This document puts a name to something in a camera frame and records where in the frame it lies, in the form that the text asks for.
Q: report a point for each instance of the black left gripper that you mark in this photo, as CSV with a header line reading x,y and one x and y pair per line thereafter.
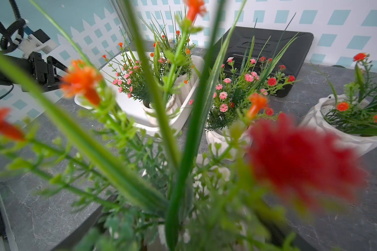
x,y
44,71

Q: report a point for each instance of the pink flower pot front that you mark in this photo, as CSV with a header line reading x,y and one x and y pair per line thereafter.
x,y
128,77

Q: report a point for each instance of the pink flower pot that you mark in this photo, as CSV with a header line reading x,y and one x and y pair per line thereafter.
x,y
231,98
128,77

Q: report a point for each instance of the white plastic storage box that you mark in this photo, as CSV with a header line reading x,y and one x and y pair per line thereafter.
x,y
136,110

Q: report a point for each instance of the orange flower pot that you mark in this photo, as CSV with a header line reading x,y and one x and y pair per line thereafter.
x,y
155,189
173,58

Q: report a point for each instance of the orange flower pot front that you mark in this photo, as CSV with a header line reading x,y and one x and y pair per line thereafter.
x,y
173,58

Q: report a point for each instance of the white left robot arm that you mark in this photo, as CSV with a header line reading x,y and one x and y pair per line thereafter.
x,y
17,28

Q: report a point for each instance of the black plastic tool case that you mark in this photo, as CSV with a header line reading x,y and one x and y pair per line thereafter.
x,y
269,43

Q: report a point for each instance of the red flower pot rear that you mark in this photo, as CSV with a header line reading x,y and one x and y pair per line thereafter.
x,y
352,116

